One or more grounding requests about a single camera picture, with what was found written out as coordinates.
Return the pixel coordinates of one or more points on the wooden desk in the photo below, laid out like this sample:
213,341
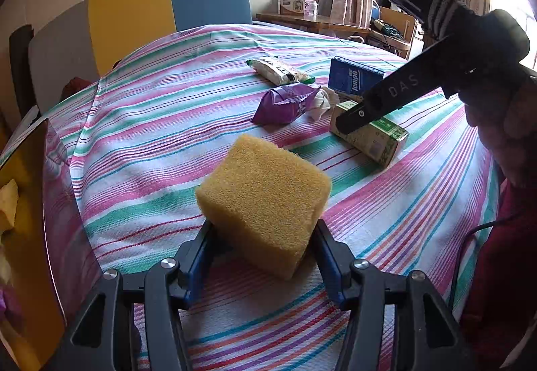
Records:
314,24

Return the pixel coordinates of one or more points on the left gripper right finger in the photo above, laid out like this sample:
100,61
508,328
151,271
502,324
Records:
357,286

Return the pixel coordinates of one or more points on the small pink box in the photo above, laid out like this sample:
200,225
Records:
311,10

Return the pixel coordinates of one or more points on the purple packet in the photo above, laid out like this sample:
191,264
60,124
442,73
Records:
282,105
10,309

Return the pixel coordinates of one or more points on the green snack packet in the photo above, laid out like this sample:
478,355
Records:
278,72

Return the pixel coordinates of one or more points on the grey yellow blue chair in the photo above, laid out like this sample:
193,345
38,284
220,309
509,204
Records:
90,37

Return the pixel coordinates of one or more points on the yellow sponge block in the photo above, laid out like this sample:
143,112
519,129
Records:
264,201
8,205

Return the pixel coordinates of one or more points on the striped bed sheet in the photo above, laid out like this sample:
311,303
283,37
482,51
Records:
141,140

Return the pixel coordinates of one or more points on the white knotted cloth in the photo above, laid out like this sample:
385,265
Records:
324,101

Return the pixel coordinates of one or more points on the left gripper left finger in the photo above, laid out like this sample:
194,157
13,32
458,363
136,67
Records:
171,285

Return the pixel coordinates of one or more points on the dark red cushion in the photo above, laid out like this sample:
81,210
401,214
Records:
74,86

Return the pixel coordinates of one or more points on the green carton box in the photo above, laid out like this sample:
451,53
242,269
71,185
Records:
380,140

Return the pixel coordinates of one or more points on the blue Tempo tissue pack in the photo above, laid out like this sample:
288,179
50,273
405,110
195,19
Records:
352,79

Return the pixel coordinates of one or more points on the gloved right hand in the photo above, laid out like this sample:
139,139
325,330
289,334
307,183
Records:
506,121

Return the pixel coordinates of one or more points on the gold tray box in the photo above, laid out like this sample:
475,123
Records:
40,323

